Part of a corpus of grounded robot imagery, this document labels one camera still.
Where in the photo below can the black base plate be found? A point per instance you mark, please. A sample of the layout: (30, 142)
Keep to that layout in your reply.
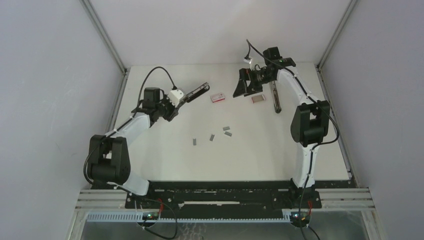
(207, 199)

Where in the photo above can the white cable duct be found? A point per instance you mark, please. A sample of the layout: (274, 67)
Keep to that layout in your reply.
(132, 217)

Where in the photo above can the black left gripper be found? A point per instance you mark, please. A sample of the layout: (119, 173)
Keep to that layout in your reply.
(174, 110)

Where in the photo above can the red white staple box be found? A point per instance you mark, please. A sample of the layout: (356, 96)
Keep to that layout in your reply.
(218, 97)

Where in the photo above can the aluminium frame rail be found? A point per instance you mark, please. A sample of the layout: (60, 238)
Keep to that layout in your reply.
(101, 30)

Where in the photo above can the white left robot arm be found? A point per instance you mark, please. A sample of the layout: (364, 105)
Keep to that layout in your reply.
(108, 160)

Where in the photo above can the black stapler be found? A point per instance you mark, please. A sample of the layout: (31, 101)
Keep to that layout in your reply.
(192, 95)

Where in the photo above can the staple box tray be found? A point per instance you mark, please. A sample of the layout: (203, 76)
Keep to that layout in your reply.
(258, 98)

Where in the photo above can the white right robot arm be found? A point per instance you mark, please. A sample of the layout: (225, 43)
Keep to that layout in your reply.
(310, 122)

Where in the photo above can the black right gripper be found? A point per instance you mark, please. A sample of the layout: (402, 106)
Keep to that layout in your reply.
(243, 88)

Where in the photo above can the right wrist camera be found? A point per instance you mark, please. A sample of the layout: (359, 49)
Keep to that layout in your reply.
(248, 60)

